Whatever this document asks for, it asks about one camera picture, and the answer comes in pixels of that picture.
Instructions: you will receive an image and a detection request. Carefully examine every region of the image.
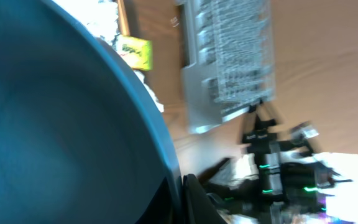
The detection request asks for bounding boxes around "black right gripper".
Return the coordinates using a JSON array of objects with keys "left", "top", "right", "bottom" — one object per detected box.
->
[{"left": 241, "top": 99, "right": 282, "bottom": 154}]

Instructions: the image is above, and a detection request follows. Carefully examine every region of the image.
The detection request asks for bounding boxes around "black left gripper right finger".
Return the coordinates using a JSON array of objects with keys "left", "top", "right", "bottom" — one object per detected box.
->
[{"left": 182, "top": 174, "right": 227, "bottom": 224}]

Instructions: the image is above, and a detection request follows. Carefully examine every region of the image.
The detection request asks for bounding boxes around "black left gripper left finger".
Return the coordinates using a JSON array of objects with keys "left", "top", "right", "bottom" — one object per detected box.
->
[{"left": 136, "top": 179, "right": 173, "bottom": 224}]

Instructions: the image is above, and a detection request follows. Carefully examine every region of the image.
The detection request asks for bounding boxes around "dark blue plate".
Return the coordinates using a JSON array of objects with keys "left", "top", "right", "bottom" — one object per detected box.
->
[{"left": 0, "top": 0, "right": 185, "bottom": 224}]

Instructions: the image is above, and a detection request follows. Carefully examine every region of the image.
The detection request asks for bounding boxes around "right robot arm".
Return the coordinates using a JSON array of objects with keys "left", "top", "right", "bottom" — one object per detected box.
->
[{"left": 203, "top": 101, "right": 342, "bottom": 221}]

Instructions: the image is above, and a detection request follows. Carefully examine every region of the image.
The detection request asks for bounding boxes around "grey dishwasher rack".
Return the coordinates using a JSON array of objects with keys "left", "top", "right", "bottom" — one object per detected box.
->
[{"left": 176, "top": 0, "right": 275, "bottom": 134}]

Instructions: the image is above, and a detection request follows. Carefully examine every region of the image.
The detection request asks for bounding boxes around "crumpled white napkin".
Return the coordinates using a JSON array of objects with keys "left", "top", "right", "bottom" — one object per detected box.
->
[{"left": 134, "top": 70, "right": 165, "bottom": 113}]

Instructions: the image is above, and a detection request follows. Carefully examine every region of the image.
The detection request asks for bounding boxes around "yellow green snack wrapper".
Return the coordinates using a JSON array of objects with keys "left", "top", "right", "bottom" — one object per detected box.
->
[{"left": 116, "top": 35, "right": 153, "bottom": 71}]

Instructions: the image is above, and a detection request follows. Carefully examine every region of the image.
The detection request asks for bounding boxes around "crumpled aluminium foil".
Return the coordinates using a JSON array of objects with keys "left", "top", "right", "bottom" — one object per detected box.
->
[{"left": 54, "top": 0, "right": 121, "bottom": 46}]

